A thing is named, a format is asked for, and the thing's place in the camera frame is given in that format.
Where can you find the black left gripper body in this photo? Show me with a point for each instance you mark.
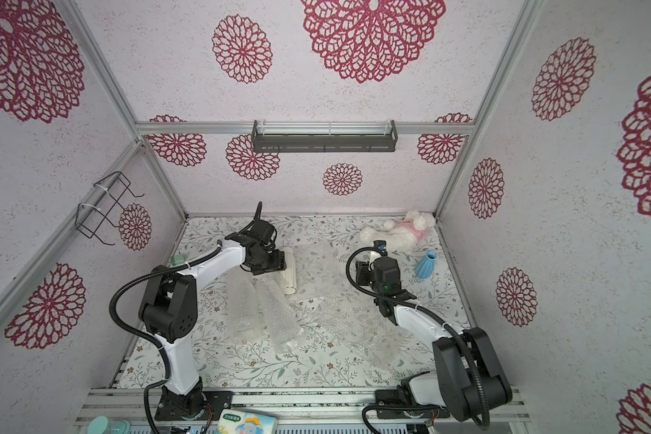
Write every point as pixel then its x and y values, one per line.
pixel 268 262

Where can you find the white cream vase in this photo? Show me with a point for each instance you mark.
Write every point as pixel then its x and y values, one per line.
pixel 288 277

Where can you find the blue vase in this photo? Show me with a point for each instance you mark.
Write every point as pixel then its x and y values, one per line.
pixel 426 266

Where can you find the bubble wrap around vase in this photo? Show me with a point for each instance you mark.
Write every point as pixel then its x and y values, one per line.
pixel 293 326

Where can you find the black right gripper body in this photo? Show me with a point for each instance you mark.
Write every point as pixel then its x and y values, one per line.
pixel 363 272

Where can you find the loose bubble wrap sheet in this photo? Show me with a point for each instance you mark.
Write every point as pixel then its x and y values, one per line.
pixel 245 323

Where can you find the black wire wall basket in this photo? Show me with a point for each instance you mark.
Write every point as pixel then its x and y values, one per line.
pixel 91 217

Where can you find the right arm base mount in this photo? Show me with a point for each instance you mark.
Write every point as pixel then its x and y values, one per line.
pixel 394 404

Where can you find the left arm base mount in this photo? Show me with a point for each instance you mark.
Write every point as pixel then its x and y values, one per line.
pixel 197 405

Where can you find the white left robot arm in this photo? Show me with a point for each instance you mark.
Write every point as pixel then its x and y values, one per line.
pixel 169 311

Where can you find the teal bottle cap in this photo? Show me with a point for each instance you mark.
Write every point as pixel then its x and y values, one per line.
pixel 107 425

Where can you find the white plush dog pink shirt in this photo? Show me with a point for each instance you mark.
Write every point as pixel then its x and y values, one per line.
pixel 403 235

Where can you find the tissue pack with cartoon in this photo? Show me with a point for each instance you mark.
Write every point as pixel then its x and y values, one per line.
pixel 238 422

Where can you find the black wall shelf rack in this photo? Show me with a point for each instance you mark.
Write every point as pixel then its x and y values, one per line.
pixel 323 137

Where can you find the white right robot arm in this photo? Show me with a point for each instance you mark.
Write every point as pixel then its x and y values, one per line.
pixel 468 380

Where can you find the green small box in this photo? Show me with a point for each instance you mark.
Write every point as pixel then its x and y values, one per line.
pixel 179 260

